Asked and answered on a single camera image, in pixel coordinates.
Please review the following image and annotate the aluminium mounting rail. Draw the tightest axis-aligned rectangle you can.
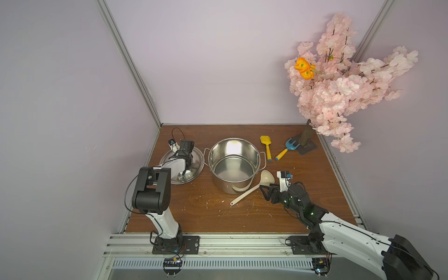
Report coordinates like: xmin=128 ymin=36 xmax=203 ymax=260
xmin=103 ymin=232 xmax=365 ymax=259

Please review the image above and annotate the pink artificial blossom tree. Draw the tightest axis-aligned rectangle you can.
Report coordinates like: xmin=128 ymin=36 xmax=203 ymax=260
xmin=285 ymin=13 xmax=418 ymax=153

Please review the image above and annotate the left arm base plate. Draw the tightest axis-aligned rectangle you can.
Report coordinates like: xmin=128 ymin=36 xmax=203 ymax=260
xmin=152 ymin=236 xmax=200 ymax=255

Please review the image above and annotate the glass pot lid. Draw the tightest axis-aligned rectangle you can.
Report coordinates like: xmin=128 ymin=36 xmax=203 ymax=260
xmin=159 ymin=148 xmax=204 ymax=185

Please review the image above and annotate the left circuit board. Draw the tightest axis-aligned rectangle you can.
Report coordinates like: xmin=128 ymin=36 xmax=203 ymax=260
xmin=162 ymin=257 xmax=183 ymax=277

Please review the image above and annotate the right circuit board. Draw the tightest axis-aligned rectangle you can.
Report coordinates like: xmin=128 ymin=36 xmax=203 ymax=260
xmin=311 ymin=258 xmax=331 ymax=278

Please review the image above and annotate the yellow toy shovel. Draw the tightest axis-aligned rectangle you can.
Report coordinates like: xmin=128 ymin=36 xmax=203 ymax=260
xmin=260 ymin=135 xmax=272 ymax=161

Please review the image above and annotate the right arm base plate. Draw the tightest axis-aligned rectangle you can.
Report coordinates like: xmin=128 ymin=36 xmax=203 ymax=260
xmin=285 ymin=236 xmax=326 ymax=255

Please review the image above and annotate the blue yellow toy rake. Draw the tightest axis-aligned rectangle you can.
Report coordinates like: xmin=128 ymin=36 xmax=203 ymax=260
xmin=275 ymin=138 xmax=300 ymax=161

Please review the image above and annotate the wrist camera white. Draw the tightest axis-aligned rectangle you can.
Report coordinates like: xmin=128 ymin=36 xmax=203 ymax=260
xmin=276 ymin=171 xmax=292 ymax=193
xmin=168 ymin=138 xmax=180 ymax=154

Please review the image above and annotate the circuit board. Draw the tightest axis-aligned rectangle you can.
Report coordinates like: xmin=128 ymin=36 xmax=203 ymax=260
xmin=311 ymin=258 xmax=331 ymax=278
xmin=162 ymin=257 xmax=183 ymax=277

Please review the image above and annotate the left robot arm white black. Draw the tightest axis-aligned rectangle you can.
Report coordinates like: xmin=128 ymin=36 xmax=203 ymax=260
xmin=131 ymin=140 xmax=194 ymax=244

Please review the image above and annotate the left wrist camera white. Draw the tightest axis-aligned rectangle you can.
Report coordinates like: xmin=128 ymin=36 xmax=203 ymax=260
xmin=168 ymin=138 xmax=180 ymax=154

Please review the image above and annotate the orange artificial flower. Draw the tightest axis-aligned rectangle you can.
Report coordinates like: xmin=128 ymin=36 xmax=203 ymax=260
xmin=295 ymin=57 xmax=316 ymax=80

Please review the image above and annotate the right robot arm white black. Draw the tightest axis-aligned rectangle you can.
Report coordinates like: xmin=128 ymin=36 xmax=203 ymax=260
xmin=260 ymin=182 xmax=440 ymax=280

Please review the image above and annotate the cream plastic ladle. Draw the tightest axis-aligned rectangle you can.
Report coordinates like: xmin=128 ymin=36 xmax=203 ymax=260
xmin=230 ymin=170 xmax=275 ymax=207

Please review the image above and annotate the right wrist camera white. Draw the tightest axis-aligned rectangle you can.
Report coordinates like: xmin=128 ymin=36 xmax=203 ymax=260
xmin=276 ymin=171 xmax=292 ymax=193

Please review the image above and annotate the dark tree base plate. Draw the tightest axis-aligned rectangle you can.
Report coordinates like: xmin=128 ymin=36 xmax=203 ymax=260
xmin=293 ymin=119 xmax=317 ymax=155

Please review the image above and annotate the stainless steel pot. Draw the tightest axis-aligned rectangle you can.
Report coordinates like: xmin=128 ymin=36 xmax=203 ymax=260
xmin=203 ymin=138 xmax=268 ymax=195

